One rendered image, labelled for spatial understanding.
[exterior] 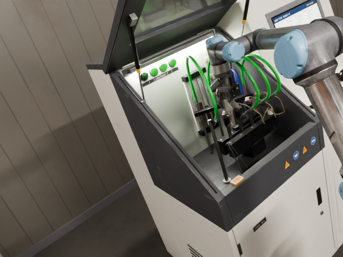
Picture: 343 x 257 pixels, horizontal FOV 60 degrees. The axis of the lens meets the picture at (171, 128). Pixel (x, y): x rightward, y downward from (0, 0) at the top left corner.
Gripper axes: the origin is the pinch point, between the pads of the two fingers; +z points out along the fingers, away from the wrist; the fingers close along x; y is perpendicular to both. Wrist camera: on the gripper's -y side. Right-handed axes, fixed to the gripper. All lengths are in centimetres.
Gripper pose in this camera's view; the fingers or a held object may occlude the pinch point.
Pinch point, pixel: (228, 112)
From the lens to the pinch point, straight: 142.4
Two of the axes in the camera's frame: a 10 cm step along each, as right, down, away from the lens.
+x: 7.8, -4.6, 4.3
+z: 3.1, 8.7, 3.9
